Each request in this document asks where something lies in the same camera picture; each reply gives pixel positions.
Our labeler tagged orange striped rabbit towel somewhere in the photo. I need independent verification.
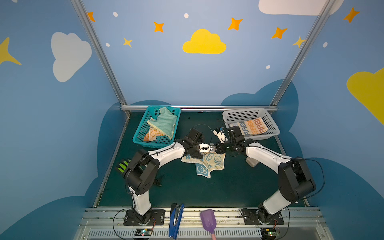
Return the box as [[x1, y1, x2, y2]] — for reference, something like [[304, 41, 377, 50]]
[[232, 118, 268, 136]]

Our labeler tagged blue rabbit pattern towel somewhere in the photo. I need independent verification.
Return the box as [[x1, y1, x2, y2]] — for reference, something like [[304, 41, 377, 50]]
[[182, 152, 226, 178]]

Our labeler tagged plain mint green towel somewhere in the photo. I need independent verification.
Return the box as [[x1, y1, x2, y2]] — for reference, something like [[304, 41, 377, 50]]
[[147, 107, 178, 140]]

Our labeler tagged teal plastic basket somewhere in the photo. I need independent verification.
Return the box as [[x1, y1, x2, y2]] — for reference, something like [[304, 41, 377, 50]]
[[133, 106, 181, 149]]

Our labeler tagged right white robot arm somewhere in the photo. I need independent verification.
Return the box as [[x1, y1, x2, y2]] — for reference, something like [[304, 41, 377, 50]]
[[213, 126, 316, 222]]

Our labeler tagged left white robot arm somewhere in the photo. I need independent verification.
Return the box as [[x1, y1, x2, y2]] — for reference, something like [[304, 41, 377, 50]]
[[117, 129, 214, 217]]

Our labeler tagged grey sponge block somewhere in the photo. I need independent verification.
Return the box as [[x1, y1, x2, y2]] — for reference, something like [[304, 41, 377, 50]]
[[246, 157, 260, 168]]

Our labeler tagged grey plastic basket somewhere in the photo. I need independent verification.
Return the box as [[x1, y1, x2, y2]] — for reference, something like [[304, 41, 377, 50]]
[[223, 108, 280, 141]]

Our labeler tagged orange cream patterned towel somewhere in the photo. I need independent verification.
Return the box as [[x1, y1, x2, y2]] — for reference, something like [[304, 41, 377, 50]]
[[143, 127, 164, 142]]

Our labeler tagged blue stapler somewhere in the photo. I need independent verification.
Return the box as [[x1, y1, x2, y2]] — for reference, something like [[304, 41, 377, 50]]
[[169, 203, 185, 240]]

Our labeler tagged purple plastic scoop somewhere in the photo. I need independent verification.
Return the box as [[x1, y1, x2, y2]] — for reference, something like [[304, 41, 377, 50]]
[[200, 209, 217, 240]]

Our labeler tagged right green circuit board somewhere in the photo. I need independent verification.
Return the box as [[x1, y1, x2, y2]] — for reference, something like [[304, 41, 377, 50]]
[[261, 228, 278, 240]]

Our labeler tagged green circuit board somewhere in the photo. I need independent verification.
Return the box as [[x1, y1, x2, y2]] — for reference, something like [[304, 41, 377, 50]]
[[134, 229, 153, 237], [261, 228, 278, 240]]

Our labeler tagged left green circuit board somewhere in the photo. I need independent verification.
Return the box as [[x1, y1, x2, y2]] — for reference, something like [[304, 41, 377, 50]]
[[134, 229, 153, 237]]

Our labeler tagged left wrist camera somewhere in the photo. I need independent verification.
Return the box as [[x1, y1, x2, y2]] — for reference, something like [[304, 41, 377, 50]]
[[199, 143, 216, 153]]

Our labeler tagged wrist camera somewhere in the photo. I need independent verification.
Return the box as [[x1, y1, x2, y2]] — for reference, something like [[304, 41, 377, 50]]
[[199, 143, 216, 153], [213, 128, 228, 144]]

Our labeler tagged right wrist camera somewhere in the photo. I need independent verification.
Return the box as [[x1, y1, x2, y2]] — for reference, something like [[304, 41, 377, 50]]
[[213, 128, 228, 144]]

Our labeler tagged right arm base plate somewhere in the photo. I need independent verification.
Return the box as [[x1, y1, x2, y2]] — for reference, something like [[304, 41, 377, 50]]
[[240, 208, 285, 225]]

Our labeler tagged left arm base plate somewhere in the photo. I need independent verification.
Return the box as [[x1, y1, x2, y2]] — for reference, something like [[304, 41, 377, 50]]
[[124, 209, 166, 226]]

